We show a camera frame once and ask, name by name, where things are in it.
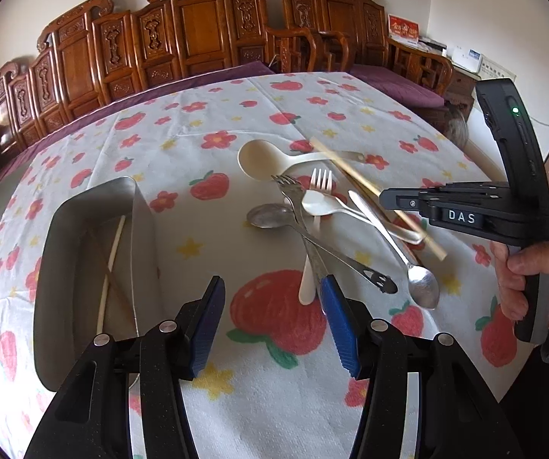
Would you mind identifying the white board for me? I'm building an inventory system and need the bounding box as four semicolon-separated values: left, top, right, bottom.
479;55;517;81

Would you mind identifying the grey fuzzy bundle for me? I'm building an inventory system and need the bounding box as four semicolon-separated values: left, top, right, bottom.
444;107;470;150

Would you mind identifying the white chopstick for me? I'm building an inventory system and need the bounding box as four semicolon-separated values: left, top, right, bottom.
97;215;127;334

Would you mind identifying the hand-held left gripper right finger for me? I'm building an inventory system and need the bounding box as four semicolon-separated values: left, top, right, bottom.
320;275;524;459

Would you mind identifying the light bamboo chopstick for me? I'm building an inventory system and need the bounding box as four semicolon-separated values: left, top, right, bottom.
309;137;448;261

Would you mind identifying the white plastic fork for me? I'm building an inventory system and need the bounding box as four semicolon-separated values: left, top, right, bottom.
298;168;333;306

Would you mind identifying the wooden side table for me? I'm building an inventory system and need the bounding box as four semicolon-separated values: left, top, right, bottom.
444;64;477;122

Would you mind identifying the wooden chopstick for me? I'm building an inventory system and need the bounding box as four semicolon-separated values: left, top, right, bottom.
103;270;139;338

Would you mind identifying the person's right hand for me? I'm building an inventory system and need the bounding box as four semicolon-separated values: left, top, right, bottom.
489;240;549;332

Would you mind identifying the white box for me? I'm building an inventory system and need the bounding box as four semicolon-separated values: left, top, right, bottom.
447;45;484;73

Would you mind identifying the strawberry printed tablecloth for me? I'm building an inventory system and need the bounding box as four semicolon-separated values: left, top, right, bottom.
0;71;519;459

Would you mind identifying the red desk calendar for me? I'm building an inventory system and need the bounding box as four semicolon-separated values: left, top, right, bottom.
388;14;421;40

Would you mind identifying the cream soup spoon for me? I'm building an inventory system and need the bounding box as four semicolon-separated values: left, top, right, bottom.
237;140;337;181

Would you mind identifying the rectangular metal tray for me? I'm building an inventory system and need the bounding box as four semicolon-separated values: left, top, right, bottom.
33;177;163;386

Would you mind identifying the purple sofa cushion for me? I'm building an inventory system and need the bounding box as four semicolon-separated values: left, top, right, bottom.
0;61;278;168

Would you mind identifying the purple armchair cushion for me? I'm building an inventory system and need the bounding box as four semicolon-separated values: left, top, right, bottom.
348;64;446;110

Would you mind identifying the carved wooden armchair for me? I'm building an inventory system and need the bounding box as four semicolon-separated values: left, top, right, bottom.
281;0;453;101

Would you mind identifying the shiny metal spoon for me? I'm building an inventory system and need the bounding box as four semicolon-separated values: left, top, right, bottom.
300;189;424;246

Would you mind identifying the dull metal spoon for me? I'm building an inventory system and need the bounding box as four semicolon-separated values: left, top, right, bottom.
247;203;398;295

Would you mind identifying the metal fork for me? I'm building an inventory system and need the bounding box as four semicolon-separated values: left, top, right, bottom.
273;174;329;292

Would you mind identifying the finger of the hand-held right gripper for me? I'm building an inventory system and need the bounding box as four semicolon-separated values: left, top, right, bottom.
378;182;512;212

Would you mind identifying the carved wooden sofa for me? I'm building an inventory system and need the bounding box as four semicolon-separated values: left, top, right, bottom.
0;0;320;154

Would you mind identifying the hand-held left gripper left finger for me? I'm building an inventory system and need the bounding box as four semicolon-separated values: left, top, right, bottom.
23;275;227;459

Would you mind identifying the long slim metal spoon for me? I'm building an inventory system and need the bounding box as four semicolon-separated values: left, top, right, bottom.
348;190;440;309

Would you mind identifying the stack of papers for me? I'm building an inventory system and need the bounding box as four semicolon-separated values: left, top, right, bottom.
418;36;448;54

